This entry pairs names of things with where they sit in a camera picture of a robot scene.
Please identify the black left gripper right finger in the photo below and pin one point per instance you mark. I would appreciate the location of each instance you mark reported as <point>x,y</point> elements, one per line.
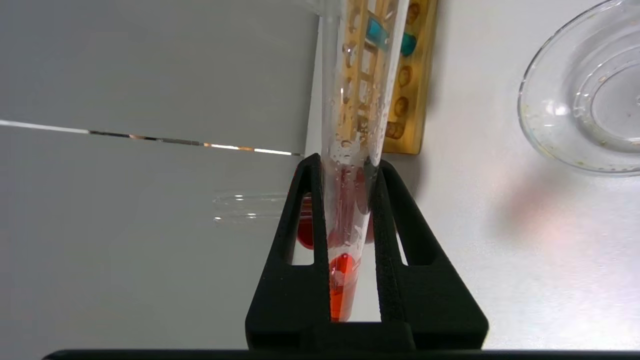
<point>435,305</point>

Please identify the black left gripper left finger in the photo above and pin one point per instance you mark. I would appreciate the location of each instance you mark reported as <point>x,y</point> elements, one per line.
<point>280,300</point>

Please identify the glass test tube red pigment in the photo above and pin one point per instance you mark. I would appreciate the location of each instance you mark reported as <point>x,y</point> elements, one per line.
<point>345,285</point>

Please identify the empty glass test tube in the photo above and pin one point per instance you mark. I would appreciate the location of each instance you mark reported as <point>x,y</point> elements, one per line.
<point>250,207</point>

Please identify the wooden test tube rack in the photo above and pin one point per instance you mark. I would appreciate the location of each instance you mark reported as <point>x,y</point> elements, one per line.
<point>417,100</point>

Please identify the dark red plastic cup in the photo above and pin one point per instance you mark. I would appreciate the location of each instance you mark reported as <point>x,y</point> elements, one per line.
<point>306,225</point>

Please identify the clear glass beaker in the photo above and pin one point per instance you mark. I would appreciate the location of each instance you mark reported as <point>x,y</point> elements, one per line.
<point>590,100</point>

